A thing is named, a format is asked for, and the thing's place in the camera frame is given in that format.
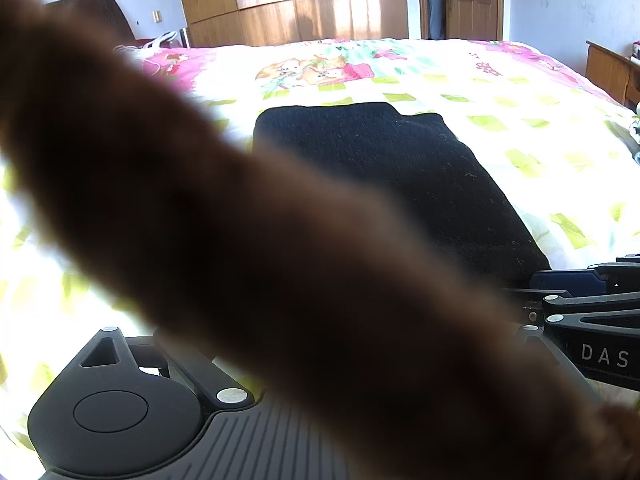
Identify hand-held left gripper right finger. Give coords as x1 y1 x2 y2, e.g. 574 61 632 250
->
517 324 607 403

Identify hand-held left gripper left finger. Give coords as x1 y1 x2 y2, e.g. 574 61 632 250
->
79 326 257 408

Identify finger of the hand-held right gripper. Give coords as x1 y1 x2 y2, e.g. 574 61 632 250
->
529 255 640 292
504 287 640 337

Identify black pants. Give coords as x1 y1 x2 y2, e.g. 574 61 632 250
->
251 101 552 292

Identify blurred brown fuzzy strip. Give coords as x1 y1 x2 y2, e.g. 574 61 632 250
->
0 0 640 480

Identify bed with colourful floral sheet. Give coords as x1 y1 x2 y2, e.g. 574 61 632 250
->
0 37 640 456

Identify wooden headboard cabinet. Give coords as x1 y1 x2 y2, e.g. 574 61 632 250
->
585 40 640 109

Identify wooden door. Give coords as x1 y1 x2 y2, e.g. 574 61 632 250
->
445 0 504 41

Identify dark brown nightstand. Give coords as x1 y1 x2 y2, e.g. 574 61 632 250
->
44 0 137 47

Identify wooden wardrobe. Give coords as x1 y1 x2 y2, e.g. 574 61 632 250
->
173 0 410 49

